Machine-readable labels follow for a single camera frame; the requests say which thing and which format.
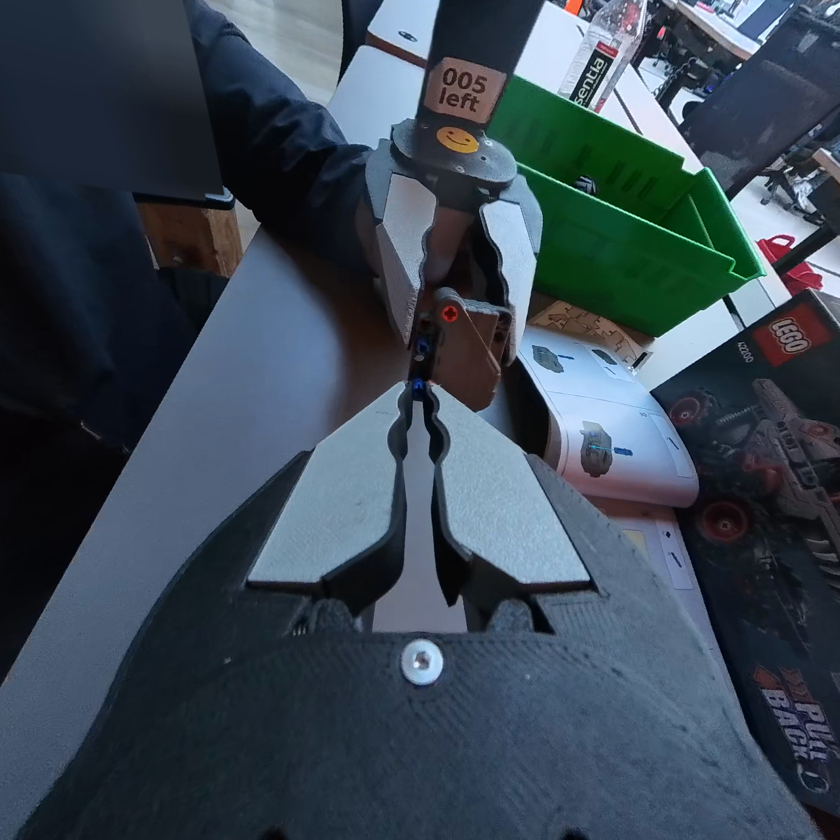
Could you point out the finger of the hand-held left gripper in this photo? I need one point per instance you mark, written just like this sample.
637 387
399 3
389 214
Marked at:
515 256
403 243

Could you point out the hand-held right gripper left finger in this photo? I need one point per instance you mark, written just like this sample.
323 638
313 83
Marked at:
334 518

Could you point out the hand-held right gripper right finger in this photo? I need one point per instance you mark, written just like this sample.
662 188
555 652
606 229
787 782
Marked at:
512 518

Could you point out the blue lego pin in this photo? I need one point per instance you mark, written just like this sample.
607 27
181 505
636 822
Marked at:
423 344
417 388

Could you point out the grey lego motor block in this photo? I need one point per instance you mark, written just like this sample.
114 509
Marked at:
469 354

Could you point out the person's left forearm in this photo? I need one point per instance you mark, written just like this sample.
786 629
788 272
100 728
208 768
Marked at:
282 151

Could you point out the dark lego piece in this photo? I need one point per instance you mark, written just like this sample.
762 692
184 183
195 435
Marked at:
584 185

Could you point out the dark lego set box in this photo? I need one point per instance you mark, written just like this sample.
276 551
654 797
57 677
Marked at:
774 525

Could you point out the person's left hand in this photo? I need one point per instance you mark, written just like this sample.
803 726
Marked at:
449 249

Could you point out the wooden puzzle sheet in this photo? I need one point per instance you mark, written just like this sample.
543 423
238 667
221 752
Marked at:
577 321

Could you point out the green plastic bin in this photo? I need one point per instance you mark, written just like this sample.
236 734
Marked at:
623 262

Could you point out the white instruction booklet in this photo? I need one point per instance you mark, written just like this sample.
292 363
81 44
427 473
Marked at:
623 420

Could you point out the clear water bottle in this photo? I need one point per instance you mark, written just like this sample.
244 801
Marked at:
594 65

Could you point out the red bag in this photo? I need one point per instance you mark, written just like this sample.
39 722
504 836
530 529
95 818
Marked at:
791 262

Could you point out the person's dark blue clothing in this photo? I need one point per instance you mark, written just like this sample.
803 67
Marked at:
65 328

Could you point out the wooden post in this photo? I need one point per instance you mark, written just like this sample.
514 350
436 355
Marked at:
197 236

